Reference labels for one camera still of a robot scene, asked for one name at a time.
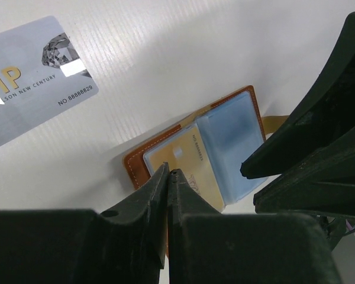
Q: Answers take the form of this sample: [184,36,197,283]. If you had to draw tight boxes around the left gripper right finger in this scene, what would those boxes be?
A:
[167,170,342,283]

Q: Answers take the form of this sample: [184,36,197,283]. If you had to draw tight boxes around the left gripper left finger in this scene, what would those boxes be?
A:
[0,163,169,283]

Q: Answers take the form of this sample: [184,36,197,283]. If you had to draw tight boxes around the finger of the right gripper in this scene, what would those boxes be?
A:
[254,127,355,219]
[240,12,355,179]

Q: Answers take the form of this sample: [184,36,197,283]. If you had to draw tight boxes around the brown leather card holder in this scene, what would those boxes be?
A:
[123,85,287,208]

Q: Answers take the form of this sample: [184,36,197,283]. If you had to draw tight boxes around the gold VIP card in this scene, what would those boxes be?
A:
[143,123,225,211]

